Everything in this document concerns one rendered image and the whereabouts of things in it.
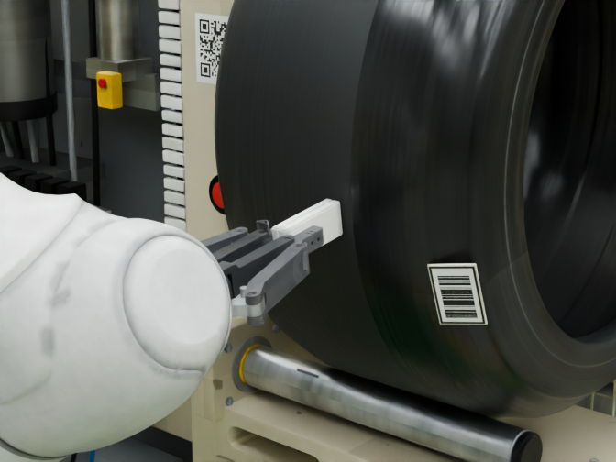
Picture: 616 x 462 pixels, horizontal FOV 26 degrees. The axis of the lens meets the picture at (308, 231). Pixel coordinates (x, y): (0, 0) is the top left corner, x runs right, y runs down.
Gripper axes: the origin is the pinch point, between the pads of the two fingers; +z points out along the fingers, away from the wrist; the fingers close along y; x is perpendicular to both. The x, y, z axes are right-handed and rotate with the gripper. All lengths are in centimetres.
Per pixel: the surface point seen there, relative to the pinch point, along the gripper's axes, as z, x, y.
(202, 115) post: 23.5, 2.2, 35.3
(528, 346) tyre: 13.6, 13.7, -12.0
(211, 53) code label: 24.4, -4.7, 33.7
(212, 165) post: 22.7, 7.6, 33.9
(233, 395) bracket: 11.4, 28.0, 23.3
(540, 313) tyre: 14.8, 10.8, -12.5
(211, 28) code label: 24.8, -7.4, 33.6
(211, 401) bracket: 8.5, 27.3, 23.6
